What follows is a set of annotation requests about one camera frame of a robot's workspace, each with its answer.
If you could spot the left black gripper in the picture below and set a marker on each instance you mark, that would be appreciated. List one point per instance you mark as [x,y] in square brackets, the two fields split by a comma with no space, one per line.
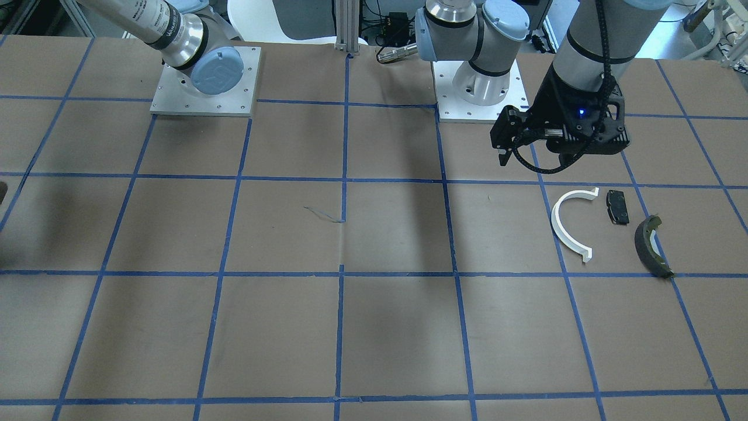
[550,98]

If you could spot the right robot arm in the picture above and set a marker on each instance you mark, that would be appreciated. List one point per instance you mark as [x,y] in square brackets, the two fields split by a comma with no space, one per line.
[191,37]

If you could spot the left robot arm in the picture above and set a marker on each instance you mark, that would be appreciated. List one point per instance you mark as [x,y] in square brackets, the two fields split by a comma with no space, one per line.
[488,37]

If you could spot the black brake pad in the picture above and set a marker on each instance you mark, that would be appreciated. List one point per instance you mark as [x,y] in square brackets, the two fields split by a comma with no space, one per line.
[617,207]

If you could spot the olive brake shoe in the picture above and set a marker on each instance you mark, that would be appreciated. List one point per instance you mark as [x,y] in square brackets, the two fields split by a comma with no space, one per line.
[645,248]

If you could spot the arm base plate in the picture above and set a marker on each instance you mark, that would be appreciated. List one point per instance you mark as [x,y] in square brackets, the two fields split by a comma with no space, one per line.
[223,83]
[464,96]

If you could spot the aluminium frame post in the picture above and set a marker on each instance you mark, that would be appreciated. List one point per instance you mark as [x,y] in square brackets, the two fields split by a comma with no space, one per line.
[347,26]

